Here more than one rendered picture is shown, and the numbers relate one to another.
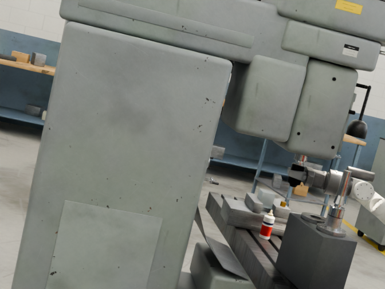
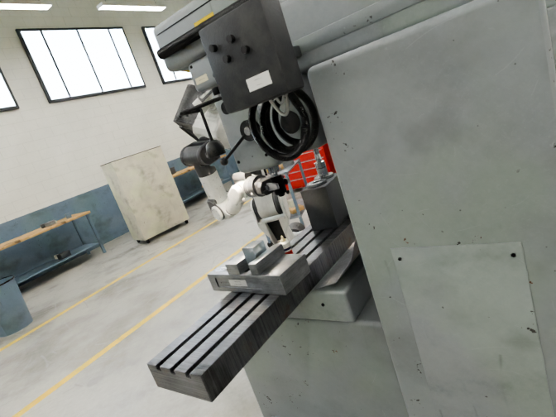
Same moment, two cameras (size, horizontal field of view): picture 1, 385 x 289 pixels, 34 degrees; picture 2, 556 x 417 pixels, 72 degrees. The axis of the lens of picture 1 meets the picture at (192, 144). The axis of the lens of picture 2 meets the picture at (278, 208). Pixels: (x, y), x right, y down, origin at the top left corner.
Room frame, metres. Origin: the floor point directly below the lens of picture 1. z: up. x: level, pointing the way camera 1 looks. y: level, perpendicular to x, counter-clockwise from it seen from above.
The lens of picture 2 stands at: (3.08, 0.71, 1.48)
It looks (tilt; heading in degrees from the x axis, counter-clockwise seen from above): 13 degrees down; 231
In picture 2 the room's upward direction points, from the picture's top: 19 degrees counter-clockwise
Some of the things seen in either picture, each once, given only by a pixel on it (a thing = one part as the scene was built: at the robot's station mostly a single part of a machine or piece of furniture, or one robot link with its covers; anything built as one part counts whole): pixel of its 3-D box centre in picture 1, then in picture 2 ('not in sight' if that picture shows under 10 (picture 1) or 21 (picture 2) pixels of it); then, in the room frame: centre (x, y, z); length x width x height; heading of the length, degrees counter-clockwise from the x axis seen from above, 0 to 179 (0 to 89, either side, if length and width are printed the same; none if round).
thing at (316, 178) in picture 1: (321, 180); (264, 185); (2.16, -0.47, 1.23); 0.13 x 0.12 x 0.10; 177
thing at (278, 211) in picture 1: (277, 207); (246, 259); (2.41, -0.38, 1.04); 0.15 x 0.06 x 0.04; 9
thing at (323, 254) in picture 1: (314, 253); (326, 199); (1.86, -0.45, 1.05); 0.22 x 0.12 x 0.20; 20
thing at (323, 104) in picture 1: (313, 106); (258, 122); (2.16, -0.37, 1.47); 0.21 x 0.19 x 0.32; 12
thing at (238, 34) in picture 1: (188, 17); (372, 7); (2.06, 0.11, 1.66); 0.80 x 0.23 x 0.20; 102
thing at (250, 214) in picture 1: (268, 214); (255, 267); (2.40, -0.36, 1.01); 0.35 x 0.15 x 0.11; 99
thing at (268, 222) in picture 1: (267, 223); (285, 249); (2.26, -0.34, 1.01); 0.04 x 0.04 x 0.11
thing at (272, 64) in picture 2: not in sight; (249, 58); (2.43, -0.02, 1.62); 0.20 x 0.09 x 0.21; 102
